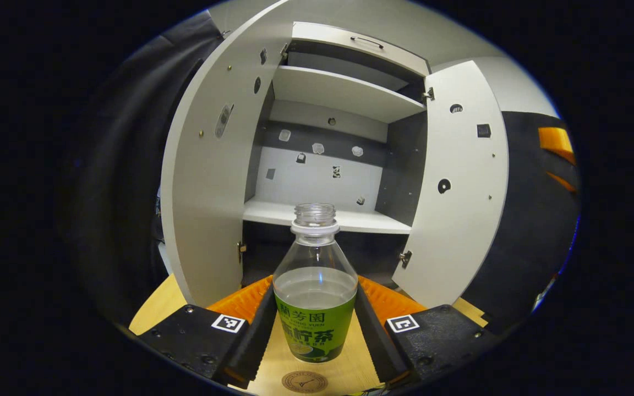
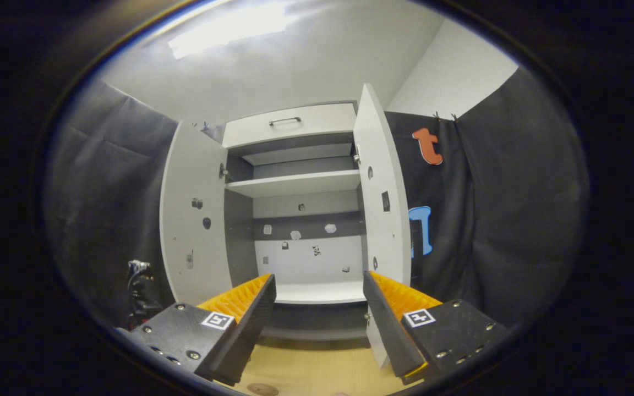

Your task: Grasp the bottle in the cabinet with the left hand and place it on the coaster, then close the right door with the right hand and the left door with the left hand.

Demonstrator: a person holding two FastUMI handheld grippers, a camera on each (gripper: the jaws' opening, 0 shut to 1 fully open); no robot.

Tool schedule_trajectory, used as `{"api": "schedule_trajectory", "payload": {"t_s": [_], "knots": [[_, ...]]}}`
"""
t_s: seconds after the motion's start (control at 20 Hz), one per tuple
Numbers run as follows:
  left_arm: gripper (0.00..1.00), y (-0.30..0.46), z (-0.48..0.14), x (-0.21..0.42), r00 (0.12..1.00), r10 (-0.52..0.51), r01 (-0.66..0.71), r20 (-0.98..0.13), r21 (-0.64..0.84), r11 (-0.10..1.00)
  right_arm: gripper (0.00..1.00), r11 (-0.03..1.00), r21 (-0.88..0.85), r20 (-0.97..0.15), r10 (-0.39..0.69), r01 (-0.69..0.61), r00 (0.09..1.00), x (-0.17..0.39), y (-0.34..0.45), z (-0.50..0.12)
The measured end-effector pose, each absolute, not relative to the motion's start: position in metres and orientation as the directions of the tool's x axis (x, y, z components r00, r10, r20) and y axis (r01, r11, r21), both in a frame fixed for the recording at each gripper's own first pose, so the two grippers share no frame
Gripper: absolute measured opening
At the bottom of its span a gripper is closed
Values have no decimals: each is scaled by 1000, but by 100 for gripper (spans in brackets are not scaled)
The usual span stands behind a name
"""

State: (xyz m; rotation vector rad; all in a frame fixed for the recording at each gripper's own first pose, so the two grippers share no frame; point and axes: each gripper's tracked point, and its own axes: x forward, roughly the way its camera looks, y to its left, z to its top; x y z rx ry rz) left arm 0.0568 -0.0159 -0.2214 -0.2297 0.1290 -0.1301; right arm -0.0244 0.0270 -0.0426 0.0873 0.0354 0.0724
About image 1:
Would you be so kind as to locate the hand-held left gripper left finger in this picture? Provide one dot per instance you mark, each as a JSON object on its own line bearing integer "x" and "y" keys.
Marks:
{"x": 251, "y": 341}

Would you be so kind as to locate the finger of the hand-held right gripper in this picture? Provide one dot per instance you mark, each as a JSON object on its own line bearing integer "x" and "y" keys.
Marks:
{"x": 564, "y": 182}
{"x": 558, "y": 142}

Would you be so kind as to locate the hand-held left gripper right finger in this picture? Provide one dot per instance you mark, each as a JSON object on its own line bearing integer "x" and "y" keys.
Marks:
{"x": 377, "y": 341}

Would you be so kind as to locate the clear bottle with green label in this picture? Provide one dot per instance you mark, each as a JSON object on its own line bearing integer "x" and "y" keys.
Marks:
{"x": 315, "y": 324}

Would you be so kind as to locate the round wooden coaster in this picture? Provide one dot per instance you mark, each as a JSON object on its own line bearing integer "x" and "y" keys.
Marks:
{"x": 304, "y": 382}

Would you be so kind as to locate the white cabinet door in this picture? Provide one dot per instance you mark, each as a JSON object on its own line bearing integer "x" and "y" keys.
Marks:
{"x": 460, "y": 220}
{"x": 207, "y": 192}

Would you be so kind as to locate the metal door hinge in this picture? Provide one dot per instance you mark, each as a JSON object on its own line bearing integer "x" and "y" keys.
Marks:
{"x": 405, "y": 258}
{"x": 241, "y": 251}
{"x": 284, "y": 52}
{"x": 428, "y": 94}

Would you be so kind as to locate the white cabinet shelf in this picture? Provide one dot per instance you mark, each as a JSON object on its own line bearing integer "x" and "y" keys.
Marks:
{"x": 339, "y": 93}

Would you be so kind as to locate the white cabinet drawer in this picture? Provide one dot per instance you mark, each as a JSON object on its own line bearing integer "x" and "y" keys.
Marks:
{"x": 339, "y": 47}

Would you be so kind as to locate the black backdrop cloth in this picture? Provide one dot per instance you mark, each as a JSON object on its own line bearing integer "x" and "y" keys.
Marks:
{"x": 124, "y": 192}

